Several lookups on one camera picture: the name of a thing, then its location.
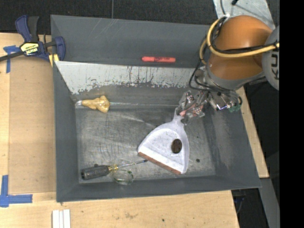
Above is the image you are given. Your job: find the dark brown oval object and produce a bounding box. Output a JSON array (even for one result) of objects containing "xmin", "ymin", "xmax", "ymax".
[{"xmin": 171, "ymin": 138, "xmax": 183, "ymax": 154}]

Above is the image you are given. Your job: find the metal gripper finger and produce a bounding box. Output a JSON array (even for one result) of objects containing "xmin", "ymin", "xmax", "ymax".
[
  {"xmin": 176, "ymin": 91, "xmax": 194, "ymax": 113},
  {"xmin": 182, "ymin": 105, "xmax": 206, "ymax": 124}
]

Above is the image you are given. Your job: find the grey metal bin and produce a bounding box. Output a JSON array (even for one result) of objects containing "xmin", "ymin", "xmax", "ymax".
[{"xmin": 49, "ymin": 14, "xmax": 263, "ymax": 203}]

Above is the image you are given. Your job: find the white dustpan with red-brown edge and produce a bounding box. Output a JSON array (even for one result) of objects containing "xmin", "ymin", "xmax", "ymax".
[{"xmin": 137, "ymin": 108, "xmax": 190, "ymax": 175}]

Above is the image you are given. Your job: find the clear glass object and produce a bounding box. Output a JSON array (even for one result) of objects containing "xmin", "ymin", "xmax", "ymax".
[{"xmin": 113, "ymin": 170, "xmax": 134, "ymax": 185}]

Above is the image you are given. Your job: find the black-handled screwdriver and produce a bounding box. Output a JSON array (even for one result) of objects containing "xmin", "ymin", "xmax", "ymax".
[{"xmin": 80, "ymin": 159, "xmax": 148, "ymax": 181}]

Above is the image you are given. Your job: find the pale wood board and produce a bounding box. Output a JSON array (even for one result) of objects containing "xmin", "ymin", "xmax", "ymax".
[{"xmin": 8, "ymin": 33, "xmax": 58, "ymax": 195}]

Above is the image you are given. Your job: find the orange-red marker pen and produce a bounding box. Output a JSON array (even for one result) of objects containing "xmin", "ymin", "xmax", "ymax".
[{"xmin": 141, "ymin": 56, "xmax": 176, "ymax": 64}]

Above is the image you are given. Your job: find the yellow toy figure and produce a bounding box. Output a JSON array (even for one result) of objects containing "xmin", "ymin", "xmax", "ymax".
[{"xmin": 81, "ymin": 95, "xmax": 110, "ymax": 114}]

